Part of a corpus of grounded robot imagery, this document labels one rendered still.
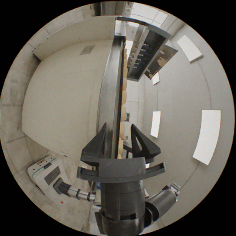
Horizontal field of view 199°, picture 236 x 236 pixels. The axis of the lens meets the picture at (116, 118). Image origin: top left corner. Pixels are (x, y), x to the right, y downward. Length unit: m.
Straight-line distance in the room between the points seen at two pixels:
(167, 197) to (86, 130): 0.26
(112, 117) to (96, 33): 0.55
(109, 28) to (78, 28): 0.20
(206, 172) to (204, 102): 1.67
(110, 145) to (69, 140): 0.15
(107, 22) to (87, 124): 0.57
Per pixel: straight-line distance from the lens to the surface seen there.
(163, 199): 0.15
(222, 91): 2.25
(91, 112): 0.22
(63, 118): 0.27
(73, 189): 0.98
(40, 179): 0.87
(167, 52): 0.72
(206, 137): 2.11
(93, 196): 0.92
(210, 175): 2.39
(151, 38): 0.67
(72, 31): 0.63
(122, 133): 0.21
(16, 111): 0.89
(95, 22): 0.56
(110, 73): 0.28
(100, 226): 0.19
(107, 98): 0.23
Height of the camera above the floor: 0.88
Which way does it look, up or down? 4 degrees up
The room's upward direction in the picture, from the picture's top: 94 degrees clockwise
